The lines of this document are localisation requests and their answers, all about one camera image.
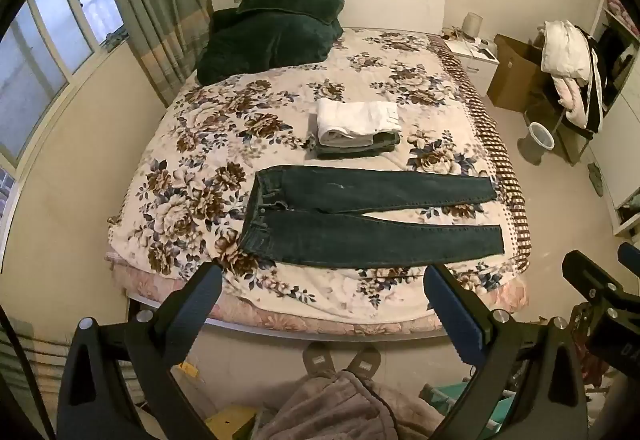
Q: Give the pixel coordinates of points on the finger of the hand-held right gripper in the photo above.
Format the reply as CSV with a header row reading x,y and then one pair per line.
x,y
587,272
631,257

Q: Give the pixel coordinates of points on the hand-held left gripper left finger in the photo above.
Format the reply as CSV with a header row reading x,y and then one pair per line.
x,y
197,301

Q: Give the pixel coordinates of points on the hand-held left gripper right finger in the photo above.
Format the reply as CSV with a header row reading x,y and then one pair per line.
x,y
452,315

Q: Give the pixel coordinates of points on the dark blue jeans pants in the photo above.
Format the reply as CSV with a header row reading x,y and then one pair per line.
x,y
350,235

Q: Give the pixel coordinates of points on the folded dark pants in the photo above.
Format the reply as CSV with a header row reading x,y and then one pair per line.
x,y
360,148

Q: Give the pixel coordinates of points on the folded white pants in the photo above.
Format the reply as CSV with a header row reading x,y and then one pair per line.
x,y
357,115

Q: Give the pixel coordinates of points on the teal box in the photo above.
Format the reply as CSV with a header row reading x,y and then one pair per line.
x,y
450,395

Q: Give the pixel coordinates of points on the grey slipper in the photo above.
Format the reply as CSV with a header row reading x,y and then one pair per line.
x,y
364,362
319,360

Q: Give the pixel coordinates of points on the yellow box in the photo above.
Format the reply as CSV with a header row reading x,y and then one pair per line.
x,y
231,422

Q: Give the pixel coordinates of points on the floral bed blanket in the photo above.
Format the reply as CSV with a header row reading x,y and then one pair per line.
x,y
200,159

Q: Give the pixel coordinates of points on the white plastic bucket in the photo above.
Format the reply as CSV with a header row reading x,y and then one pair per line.
x,y
542,135

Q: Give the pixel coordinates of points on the person's plush robe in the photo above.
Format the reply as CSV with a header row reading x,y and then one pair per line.
x,y
340,412

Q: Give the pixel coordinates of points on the pink jacket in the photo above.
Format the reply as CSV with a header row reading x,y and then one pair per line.
x,y
575,97

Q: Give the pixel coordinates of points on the black garment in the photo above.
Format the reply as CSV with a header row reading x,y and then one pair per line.
x,y
596,84

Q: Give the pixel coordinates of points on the white radiator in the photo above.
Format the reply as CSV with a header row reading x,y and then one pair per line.
x,y
30,380

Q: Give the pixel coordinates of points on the cardboard box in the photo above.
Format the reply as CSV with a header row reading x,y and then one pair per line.
x,y
515,74

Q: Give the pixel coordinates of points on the white nightstand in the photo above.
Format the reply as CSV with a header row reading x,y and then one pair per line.
x,y
475,62

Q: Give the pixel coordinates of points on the dark green plush blanket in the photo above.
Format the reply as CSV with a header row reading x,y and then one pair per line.
x,y
250,44

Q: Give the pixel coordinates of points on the white table lamp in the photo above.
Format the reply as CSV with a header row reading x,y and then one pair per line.
x,y
472,24

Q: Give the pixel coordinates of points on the green checked curtain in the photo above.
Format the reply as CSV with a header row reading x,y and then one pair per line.
x,y
150,4

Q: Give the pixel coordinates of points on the window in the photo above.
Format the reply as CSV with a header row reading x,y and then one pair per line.
x,y
45,34

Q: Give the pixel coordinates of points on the white bed headboard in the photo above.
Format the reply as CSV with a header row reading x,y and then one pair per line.
x,y
390,2

